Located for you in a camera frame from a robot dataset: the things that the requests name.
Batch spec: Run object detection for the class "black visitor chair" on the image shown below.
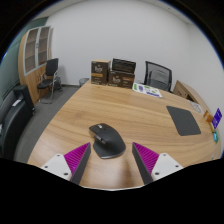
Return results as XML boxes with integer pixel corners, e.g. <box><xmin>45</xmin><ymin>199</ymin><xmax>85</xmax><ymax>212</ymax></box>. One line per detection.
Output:
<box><xmin>36</xmin><ymin>57</ymin><xmax>63</xmax><ymax>104</ymax></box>

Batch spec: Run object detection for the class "black leather sofa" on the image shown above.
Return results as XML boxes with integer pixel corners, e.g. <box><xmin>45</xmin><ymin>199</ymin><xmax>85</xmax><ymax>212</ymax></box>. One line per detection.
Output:
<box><xmin>0</xmin><ymin>84</ymin><xmax>36</xmax><ymax>160</ymax></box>

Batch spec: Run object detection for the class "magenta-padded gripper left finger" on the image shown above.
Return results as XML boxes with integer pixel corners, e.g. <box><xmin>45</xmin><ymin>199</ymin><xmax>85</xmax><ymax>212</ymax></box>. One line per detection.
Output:
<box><xmin>40</xmin><ymin>142</ymin><xmax>92</xmax><ymax>185</ymax></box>

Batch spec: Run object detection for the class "wooden glass-door cabinet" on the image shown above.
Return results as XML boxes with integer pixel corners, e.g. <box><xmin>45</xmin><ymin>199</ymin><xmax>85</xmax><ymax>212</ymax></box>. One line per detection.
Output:
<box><xmin>18</xmin><ymin>25</ymin><xmax>54</xmax><ymax>96</ymax></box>

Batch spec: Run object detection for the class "black cardboard box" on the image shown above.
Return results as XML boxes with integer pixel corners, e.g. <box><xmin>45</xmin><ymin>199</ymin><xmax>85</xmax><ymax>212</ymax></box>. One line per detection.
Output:
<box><xmin>111</xmin><ymin>57</ymin><xmax>137</xmax><ymax>74</ymax></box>

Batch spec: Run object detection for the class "black mesh office chair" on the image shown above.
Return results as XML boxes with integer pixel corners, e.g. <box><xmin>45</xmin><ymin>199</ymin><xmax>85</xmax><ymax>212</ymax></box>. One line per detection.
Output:
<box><xmin>143</xmin><ymin>60</ymin><xmax>173</xmax><ymax>93</ymax></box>

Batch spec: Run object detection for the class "wide brown cardboard box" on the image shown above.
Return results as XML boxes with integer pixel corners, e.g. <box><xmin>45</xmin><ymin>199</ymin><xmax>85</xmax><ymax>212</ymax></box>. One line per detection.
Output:
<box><xmin>107</xmin><ymin>69</ymin><xmax>136</xmax><ymax>89</ymax></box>

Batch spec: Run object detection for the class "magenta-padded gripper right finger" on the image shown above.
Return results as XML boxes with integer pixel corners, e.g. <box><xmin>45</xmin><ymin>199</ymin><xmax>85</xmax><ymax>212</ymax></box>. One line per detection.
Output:
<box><xmin>131</xmin><ymin>142</ymin><xmax>185</xmax><ymax>185</ymax></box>

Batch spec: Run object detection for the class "dark grey computer mouse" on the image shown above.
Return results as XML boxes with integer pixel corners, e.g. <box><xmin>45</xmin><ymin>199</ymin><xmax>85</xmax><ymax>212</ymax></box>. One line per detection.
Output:
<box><xmin>88</xmin><ymin>122</ymin><xmax>127</xmax><ymax>160</ymax></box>

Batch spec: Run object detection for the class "grey waste bin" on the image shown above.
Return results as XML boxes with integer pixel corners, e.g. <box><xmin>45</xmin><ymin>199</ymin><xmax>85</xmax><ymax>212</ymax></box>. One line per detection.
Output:
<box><xmin>78</xmin><ymin>77</ymin><xmax>90</xmax><ymax>88</ymax></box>

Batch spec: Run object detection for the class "small brown cardboard box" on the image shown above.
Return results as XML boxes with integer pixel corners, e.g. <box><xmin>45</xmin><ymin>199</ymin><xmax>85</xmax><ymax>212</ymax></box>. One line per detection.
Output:
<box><xmin>90</xmin><ymin>59</ymin><xmax>111</xmax><ymax>86</ymax></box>

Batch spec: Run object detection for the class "dark grey mouse pad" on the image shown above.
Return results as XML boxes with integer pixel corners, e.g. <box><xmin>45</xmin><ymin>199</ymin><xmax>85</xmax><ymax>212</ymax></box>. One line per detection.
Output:
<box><xmin>166</xmin><ymin>105</ymin><xmax>202</xmax><ymax>137</ymax></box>

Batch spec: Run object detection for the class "wooden side desk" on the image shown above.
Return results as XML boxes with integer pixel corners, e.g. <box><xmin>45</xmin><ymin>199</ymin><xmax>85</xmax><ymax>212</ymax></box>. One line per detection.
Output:
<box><xmin>172</xmin><ymin>79</ymin><xmax>211</xmax><ymax>113</ymax></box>

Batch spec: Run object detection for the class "round white patterned disc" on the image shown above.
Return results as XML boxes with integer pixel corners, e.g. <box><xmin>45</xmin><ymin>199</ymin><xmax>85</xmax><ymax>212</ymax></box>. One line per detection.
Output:
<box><xmin>189</xmin><ymin>101</ymin><xmax>204</xmax><ymax>114</ymax></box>

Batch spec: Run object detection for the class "purple standing sign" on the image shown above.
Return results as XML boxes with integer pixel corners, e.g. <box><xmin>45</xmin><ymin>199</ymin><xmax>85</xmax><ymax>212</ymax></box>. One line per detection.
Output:
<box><xmin>211</xmin><ymin>107</ymin><xmax>223</xmax><ymax>130</ymax></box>

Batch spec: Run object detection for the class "orange box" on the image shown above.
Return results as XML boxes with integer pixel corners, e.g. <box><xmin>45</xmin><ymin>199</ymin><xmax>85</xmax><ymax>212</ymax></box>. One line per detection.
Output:
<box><xmin>203</xmin><ymin>110</ymin><xmax>214</xmax><ymax>123</ymax></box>

